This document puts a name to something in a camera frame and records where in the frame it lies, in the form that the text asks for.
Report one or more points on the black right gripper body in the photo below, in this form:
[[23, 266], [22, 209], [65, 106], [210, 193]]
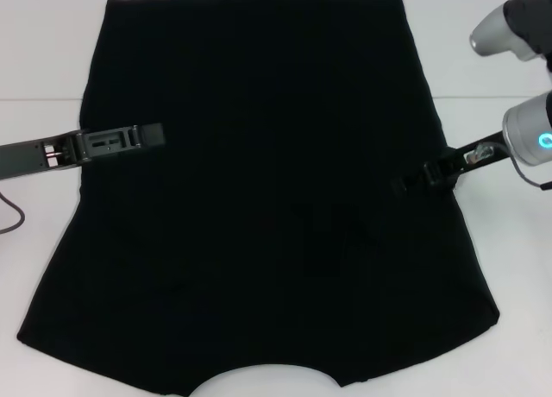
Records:
[[478, 153]]

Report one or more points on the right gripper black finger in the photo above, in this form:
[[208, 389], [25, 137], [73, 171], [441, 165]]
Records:
[[435, 172]]

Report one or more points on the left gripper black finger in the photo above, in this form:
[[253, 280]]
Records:
[[151, 134]]

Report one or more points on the black t-shirt with white print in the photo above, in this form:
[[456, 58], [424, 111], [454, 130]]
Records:
[[276, 112]]

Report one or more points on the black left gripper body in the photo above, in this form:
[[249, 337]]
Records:
[[26, 155]]

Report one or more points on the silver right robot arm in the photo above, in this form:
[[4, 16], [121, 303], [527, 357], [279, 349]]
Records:
[[526, 125]]

